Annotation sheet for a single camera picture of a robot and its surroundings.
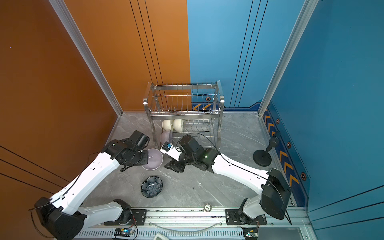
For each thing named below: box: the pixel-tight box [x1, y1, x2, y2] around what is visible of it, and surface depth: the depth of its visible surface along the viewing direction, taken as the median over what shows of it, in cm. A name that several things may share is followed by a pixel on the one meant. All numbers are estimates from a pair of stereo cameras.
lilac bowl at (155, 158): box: [141, 148, 164, 171], surface depth 77 cm
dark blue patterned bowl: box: [141, 176, 163, 198], surface depth 82 cm
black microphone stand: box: [253, 130, 281, 167], surface depth 95 cm
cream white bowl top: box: [162, 119, 172, 130], surface depth 99 cm
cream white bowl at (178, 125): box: [172, 119, 184, 133], surface depth 99 cm
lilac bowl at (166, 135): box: [160, 129, 173, 144], surface depth 92 cm
